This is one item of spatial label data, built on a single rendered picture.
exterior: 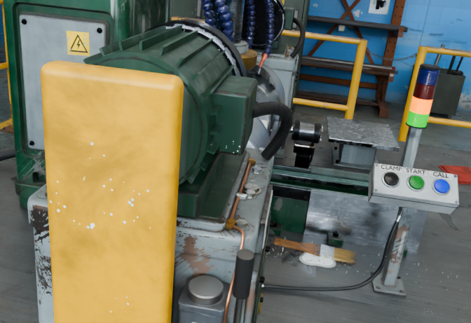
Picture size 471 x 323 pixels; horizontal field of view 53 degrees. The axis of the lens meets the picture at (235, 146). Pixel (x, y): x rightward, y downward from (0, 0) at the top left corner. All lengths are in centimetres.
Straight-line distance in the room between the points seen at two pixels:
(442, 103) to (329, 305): 501
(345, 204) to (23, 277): 76
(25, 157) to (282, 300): 71
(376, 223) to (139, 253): 87
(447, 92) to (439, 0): 109
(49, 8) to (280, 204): 72
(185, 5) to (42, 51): 332
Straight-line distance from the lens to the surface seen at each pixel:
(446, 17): 628
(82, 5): 112
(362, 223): 127
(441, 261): 133
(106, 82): 44
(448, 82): 590
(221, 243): 56
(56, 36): 116
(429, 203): 104
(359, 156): 178
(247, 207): 61
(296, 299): 106
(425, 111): 155
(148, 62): 49
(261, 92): 139
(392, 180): 102
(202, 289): 56
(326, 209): 125
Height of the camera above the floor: 145
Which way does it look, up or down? 21 degrees down
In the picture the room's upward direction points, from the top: 6 degrees clockwise
